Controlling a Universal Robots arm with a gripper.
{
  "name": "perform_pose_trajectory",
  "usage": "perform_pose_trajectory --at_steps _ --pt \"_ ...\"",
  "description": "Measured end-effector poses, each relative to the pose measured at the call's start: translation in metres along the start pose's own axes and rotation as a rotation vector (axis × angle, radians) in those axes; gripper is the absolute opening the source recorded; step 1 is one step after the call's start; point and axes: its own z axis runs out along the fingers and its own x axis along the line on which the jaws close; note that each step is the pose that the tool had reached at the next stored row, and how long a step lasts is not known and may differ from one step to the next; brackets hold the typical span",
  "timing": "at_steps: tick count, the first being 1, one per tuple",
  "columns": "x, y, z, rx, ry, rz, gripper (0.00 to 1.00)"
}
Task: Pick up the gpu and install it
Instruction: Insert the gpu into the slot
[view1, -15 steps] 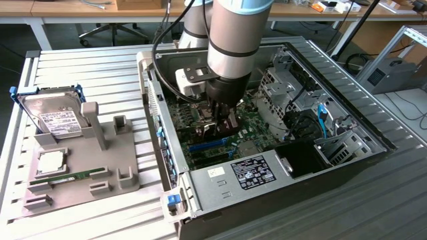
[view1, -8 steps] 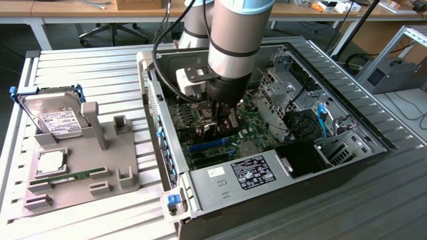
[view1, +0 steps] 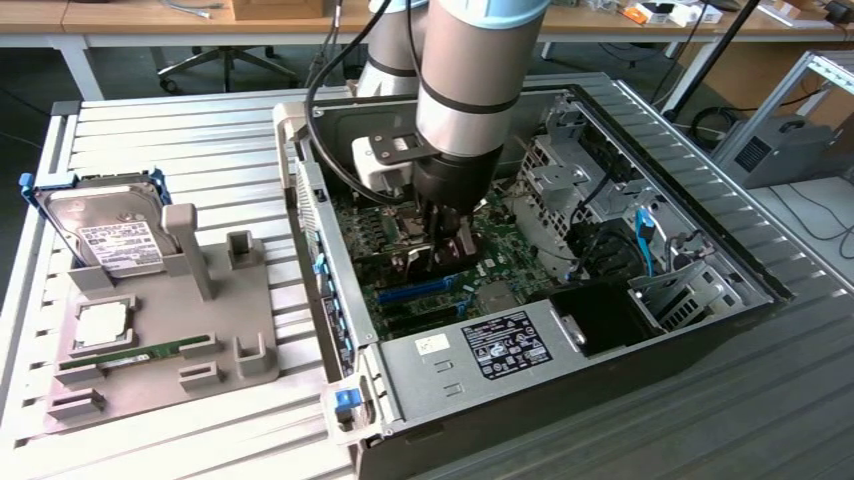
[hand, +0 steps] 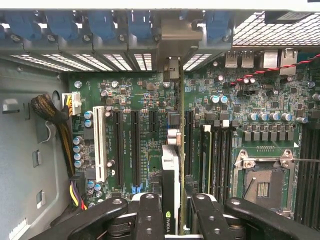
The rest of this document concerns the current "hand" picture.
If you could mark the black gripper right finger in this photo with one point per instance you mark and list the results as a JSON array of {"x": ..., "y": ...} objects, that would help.
[{"x": 207, "y": 217}]

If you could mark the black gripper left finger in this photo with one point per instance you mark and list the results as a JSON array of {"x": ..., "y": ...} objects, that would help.
[{"x": 150, "y": 217}]

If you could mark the black RAM stick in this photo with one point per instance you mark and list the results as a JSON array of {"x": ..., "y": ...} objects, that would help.
[{"x": 207, "y": 162}]

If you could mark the black RAM slot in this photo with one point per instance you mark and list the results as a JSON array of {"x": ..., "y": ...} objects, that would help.
[
  {"x": 229, "y": 162},
  {"x": 216, "y": 162},
  {"x": 223, "y": 162}
]

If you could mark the green motherboard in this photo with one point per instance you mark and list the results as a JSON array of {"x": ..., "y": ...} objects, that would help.
[{"x": 151, "y": 160}]

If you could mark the CPU socket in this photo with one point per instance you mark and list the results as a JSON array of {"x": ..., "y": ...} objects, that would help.
[{"x": 262, "y": 187}]

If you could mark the thin locking lever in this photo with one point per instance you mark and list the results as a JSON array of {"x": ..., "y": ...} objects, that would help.
[{"x": 265, "y": 159}]

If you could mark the white expansion slot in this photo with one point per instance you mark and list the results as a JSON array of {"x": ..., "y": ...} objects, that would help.
[{"x": 100, "y": 145}]

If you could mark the short black expansion slot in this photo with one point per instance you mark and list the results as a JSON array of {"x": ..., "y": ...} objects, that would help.
[{"x": 153, "y": 121}]

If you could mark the open black PC case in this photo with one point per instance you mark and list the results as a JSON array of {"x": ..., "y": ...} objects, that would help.
[{"x": 25, "y": 150}]

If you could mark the silver USB port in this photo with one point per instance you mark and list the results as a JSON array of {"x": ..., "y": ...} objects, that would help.
[
  {"x": 231, "y": 60},
  {"x": 247, "y": 60}
]

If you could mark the silver port block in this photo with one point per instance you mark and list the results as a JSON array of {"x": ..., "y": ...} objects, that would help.
[{"x": 270, "y": 59}]

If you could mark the silver network port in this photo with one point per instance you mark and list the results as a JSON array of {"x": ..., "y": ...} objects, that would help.
[{"x": 288, "y": 62}]

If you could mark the blue slot latch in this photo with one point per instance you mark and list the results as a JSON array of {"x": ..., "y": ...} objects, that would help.
[
  {"x": 21, "y": 23},
  {"x": 101, "y": 23},
  {"x": 138, "y": 25},
  {"x": 217, "y": 25},
  {"x": 61, "y": 23}
]

